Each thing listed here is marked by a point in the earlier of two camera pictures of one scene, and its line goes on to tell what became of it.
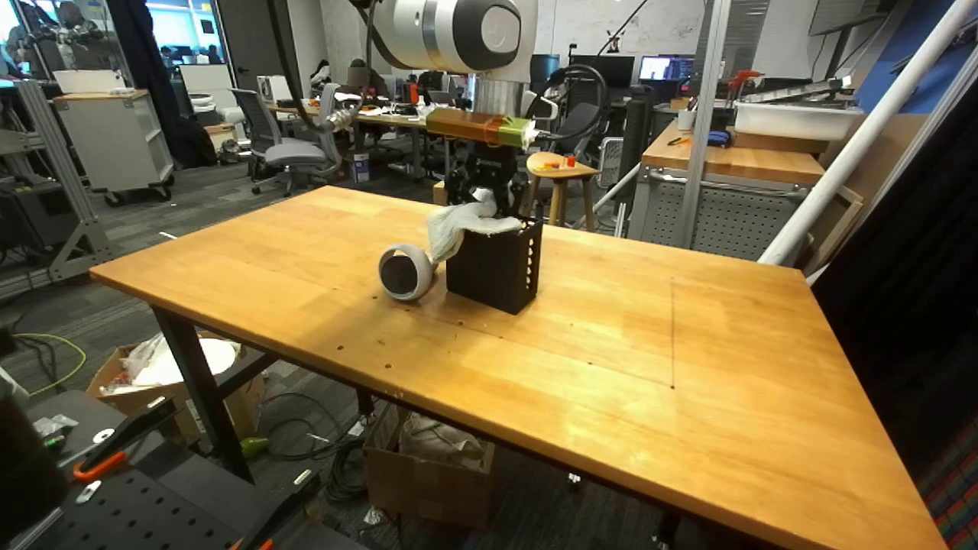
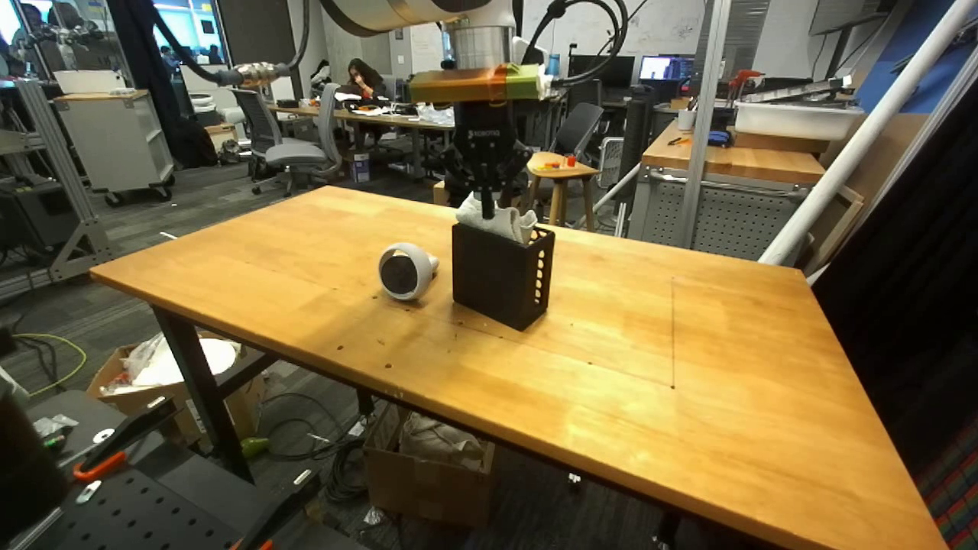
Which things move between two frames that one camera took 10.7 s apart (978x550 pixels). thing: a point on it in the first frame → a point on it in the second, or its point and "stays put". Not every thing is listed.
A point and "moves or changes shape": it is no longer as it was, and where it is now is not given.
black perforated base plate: [173, 503] stays put
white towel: [449, 220] moves or changes shape
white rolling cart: [111, 133] stays put
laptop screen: [666, 68] stays put
